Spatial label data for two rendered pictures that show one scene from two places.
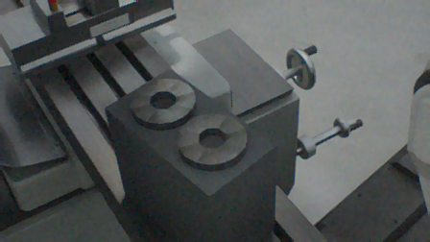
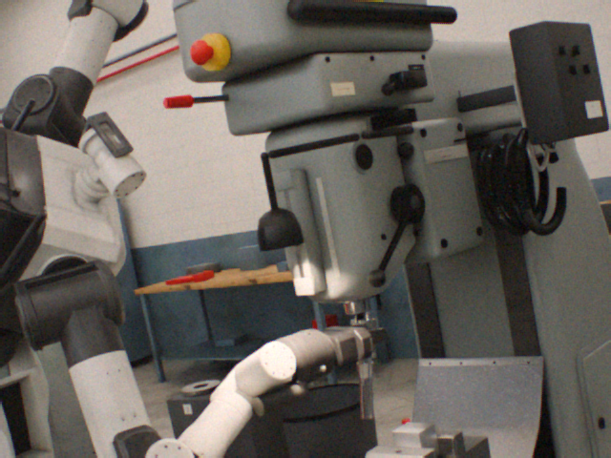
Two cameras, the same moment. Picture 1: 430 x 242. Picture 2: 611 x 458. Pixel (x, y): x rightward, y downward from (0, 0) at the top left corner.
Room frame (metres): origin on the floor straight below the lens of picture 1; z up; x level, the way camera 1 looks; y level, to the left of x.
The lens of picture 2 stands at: (2.46, -0.31, 1.53)
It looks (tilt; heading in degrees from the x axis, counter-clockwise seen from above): 3 degrees down; 161
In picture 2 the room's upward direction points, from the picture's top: 11 degrees counter-clockwise
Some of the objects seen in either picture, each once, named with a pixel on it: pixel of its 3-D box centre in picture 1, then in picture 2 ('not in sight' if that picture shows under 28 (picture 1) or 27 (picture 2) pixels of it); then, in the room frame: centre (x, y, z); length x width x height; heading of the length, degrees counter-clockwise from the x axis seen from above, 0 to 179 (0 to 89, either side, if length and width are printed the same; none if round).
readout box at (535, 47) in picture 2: not in sight; (563, 81); (1.17, 0.67, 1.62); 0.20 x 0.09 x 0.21; 119
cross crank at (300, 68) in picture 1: (289, 73); not in sight; (1.26, -0.20, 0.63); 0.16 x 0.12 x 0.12; 119
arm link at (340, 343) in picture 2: not in sight; (326, 351); (1.05, 0.15, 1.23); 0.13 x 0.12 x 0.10; 19
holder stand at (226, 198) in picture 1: (192, 168); (227, 427); (0.62, 0.04, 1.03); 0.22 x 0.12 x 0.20; 40
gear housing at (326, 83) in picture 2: not in sight; (331, 92); (1.00, 0.28, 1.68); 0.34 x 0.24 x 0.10; 119
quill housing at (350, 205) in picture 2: not in sight; (341, 207); (1.02, 0.24, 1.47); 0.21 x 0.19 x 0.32; 29
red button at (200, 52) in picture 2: not in sight; (202, 52); (1.14, 0.02, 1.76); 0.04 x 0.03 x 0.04; 29
